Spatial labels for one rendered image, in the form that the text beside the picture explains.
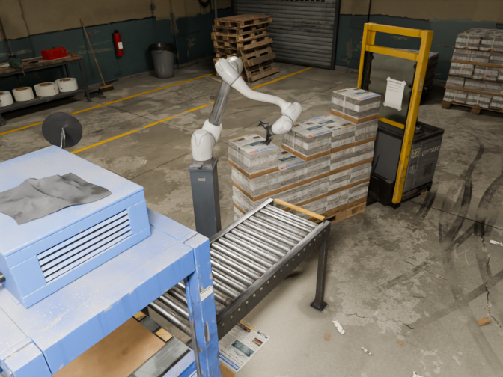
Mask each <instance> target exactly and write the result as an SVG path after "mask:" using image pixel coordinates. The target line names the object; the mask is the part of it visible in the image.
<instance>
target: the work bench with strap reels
mask: <svg viewBox="0 0 503 377"><path fill-rule="evenodd" d="M40 53H41V55H42V56H40V57H36V58H27V59H23V60H33V61H38V63H37V62H36V63H31V64H30V63H29V62H31V61H27V62H22V64H23V66H24V67H23V71H24V72H28V71H32V70H39V69H43V68H47V67H54V66H58V65H63V64H64V66H65V70H66V73H67V78H62V79H57V80H55V82H43V83H39V84H36V85H35V86H34V89H35V91H36V92H35V93H33V90H32V88H31V87H20V88H15V89H13V90H12V91H13V96H14V97H13V98H12V96H11V93H10V91H0V126H4V125H6V124H4V122H3V120H2V117H1V113H4V112H7V111H13V110H16V109H19V108H25V107H28V106H31V105H36V104H40V103H43V102H48V101H51V100H54V99H60V98H63V97H66V96H71V97H75V96H76V95H75V94H80V93H84V92H85V93H86V97H87V100H88V101H86V102H92V101H91V98H90V94H89V91H88V85H87V81H86V78H85V71H84V67H83V64H82V58H83V56H81V55H77V56H75V57H71V55H70V53H67V52H66V49H65V48H64V47H62V46H59V47H52V48H50V49H45V50H42V51H41V52H40ZM74 62H79V66H80V70H81V74H82V80H83V83H84V88H83V87H79V86H78V84H77V81H76V79H75V78H71V77H70V71H69V67H68V64H70V63H74ZM8 66H10V65H9V63H8V62H6V63H1V64H0V77H1V76H8V75H13V74H17V73H23V71H22V68H14V69H11V68H9V67H8Z"/></svg>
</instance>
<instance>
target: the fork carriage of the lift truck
mask: <svg viewBox="0 0 503 377"><path fill-rule="evenodd" d="M369 182H370V183H369V186H368V195H367V196H368V197H369V196H371V197H373V198H375V199H377V202H379V203H381V204H382V205H384V206H388V205H389V202H390V197H391V190H392V185H393V181H391V180H389V179H387V178H385V177H383V176H381V175H379V174H377V173H375V172H373V171H371V173H370V180H369Z"/></svg>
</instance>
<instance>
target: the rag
mask: <svg viewBox="0 0 503 377"><path fill-rule="evenodd" d="M111 194H112V193H111V192H110V191H109V190H108V189H107V188H104V187H102V186H98V185H95V184H93V183H89V182H87V181H85V180H83V179H82V178H81V177H79V176H77V175H75V174H73V173H71V172H70V173H68V174H65V175H62V176H61V175H59V174H56V175H53V176H50V177H44V178H42V179H36V178H28V179H26V180H25V181H24V182H23V183H21V184H20V185H18V186H17V187H14V188H11V189H8V190H7V191H3V192H0V213H3V214H5V215H8V216H10V217H11V218H13V219H14V220H15V221H16V223H17V224H18V225H21V224H25V223H28V222H30V221H32V220H34V219H38V218H42V217H44V216H47V215H50V214H52V213H54V212H57V211H58V210H60V209H63V208H64V207H66V206H71V205H80V204H85V203H92V202H95V201H98V200H101V199H103V198H105V197H108V196H109V195H111Z"/></svg>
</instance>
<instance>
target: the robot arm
mask: <svg viewBox="0 0 503 377"><path fill-rule="evenodd" d="M215 68H216V71H217V72H218V74H219V75H220V76H221V77H222V81H221V84H220V86H219V90H218V93H217V95H216V99H215V102H214V105H213V109H212V111H211V114H210V118H209V120H206V121H205V122H204V125H203V127H202V129H198V130H196V131H195V132H194V133H193V135H192V139H191V145H192V156H193V162H192V164H191V165H190V166H189V167H190V168H198V170H201V169H202V168H213V163H214V162H215V160H216V157H212V151H213V148H214V146H215V145H216V144H217V143H218V141H219V139H220V138H221V136H222V124H221V122H222V118H223V115H224V113H225V109H226V107H227V104H228V100H229V98H230V95H231V91H232V89H233V88H235V89H236V90H238V91H239V92H240V93H241V94H243V95H244V96H246V97H248V98H249V99H253V100H257V101H262V102H270V103H274V104H276V105H278V106H279V107H280V108H281V113H282V117H281V118H279V119H278V120H277V121H276V122H275V123H274V124H271V125H270V126H269V122H266V121H264V120H260V123H259V124H258V125H257V126H262V127H263V128H264V129H265V130H266V140H265V141H262V142H260V143H264V144H266V145H269V143H270V142H271V140H272V139H273V138H272V135H283V134H285V133H287V132H289V131H290V130H291V128H292V125H293V124H294V123H295V122H296V121H297V120H298V119H299V117H300V115H301V114H302V106H301V104H299V103H297V102H295V103H293V104H292V103H291V102H286V101H284V100H283V99H282V98H280V97H277V96H273V95H269V94H263V93H259V92H256V91H253V90H252V89H251V88H249V87H248V85H247V84H246V83H245V82H244V80H243V78H242V76H241V75H240V74H241V72H242V71H243V62H242V60H241V59H240V58H238V57H236V56H232V57H229V58H227V59H226V60H225V59H223V58H222V59H219V60H218V61H217V62H216V64H215ZM265 124H266V125H265Z"/></svg>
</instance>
